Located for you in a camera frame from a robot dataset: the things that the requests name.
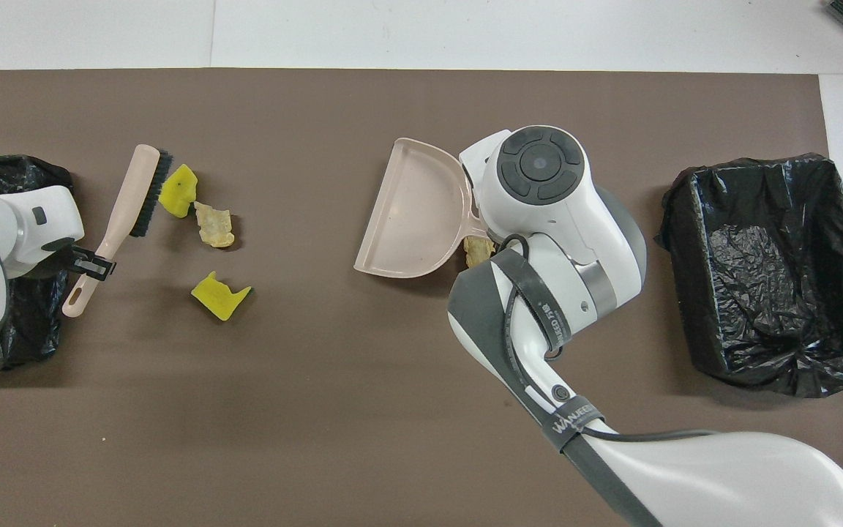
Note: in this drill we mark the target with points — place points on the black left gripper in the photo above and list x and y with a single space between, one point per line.
74 256

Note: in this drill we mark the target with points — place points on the beige hand brush black bristles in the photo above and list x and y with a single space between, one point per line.
125 205

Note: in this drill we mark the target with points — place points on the yellow and green sponge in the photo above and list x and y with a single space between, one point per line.
176 194

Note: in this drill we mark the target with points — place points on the notched yellow sponge piece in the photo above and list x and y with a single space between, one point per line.
218 298

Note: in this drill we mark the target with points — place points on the beige orange bread chunk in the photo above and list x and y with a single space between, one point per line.
215 225

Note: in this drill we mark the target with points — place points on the beige plastic dustpan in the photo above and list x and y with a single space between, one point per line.
410 212

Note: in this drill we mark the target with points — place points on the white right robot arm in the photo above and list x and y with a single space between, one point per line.
575 219

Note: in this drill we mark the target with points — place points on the open bin with black bag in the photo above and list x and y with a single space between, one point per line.
773 293

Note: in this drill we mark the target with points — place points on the brown table mat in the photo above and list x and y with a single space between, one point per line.
319 439

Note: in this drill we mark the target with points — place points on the yellowish beige bread chunk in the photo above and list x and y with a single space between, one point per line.
476 252

